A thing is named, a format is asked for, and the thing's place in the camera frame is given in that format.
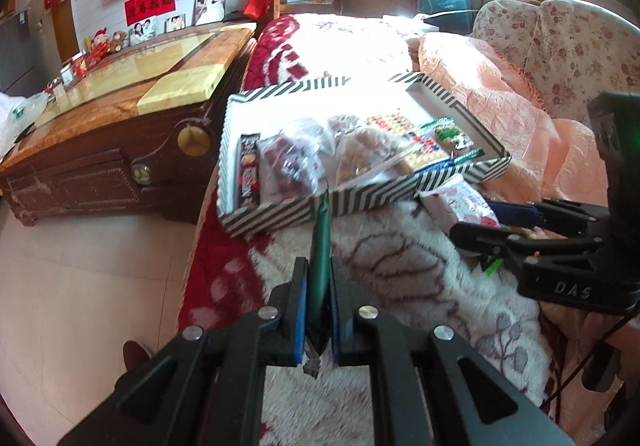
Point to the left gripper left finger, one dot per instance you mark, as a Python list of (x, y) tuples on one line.
[(205, 387)]

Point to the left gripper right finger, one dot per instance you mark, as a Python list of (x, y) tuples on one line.
[(429, 387)]

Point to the green lime snack packet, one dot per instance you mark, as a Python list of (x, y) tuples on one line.
[(490, 264)]

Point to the pink strawberry snack packet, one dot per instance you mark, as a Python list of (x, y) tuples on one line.
[(456, 201)]

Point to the dark green snack packet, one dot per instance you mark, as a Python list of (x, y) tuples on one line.
[(318, 323)]

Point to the dark chocolate bar packet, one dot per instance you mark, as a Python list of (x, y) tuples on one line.
[(248, 171)]

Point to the clear bag of red dates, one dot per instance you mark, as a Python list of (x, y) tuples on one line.
[(290, 161)]

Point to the peach quilted blanket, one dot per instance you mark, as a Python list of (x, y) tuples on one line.
[(550, 159)]

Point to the green cracker packet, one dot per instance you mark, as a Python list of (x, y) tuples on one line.
[(452, 139)]

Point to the floral sofa cover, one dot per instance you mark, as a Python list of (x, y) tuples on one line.
[(570, 50)]

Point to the striped white tray box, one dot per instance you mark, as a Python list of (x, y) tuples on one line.
[(265, 111)]

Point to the wooden marble-top coffee table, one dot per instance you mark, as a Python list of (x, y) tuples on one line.
[(139, 133)]

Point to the white plastic bag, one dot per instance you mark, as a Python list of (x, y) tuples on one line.
[(17, 114)]

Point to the grey refrigerator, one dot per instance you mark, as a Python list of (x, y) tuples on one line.
[(19, 74)]

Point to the red plush toy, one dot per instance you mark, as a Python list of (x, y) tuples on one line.
[(101, 45)]

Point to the red banner sign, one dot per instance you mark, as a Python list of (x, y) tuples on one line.
[(139, 10)]

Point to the red gift bag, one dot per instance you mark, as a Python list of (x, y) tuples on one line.
[(257, 9)]

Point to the small couple photo frame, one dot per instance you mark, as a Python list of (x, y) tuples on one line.
[(142, 31)]

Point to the small portrait photo frame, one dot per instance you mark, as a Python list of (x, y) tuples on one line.
[(175, 23)]

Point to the wedding photo frame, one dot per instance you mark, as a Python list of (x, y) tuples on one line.
[(208, 11)]

